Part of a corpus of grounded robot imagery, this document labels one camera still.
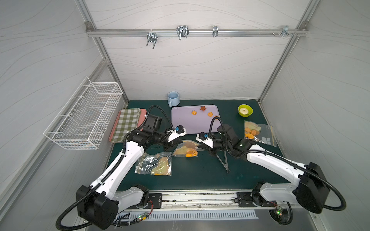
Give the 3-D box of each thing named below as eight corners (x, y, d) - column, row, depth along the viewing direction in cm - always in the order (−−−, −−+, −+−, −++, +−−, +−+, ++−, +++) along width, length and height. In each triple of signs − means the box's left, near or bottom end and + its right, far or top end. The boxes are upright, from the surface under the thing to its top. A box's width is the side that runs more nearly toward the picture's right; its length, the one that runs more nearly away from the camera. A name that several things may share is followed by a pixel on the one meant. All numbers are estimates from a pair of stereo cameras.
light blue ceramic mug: (170, 108, 117) (169, 101, 110) (166, 101, 123) (164, 93, 116) (181, 104, 120) (181, 97, 113) (176, 97, 126) (175, 89, 119)
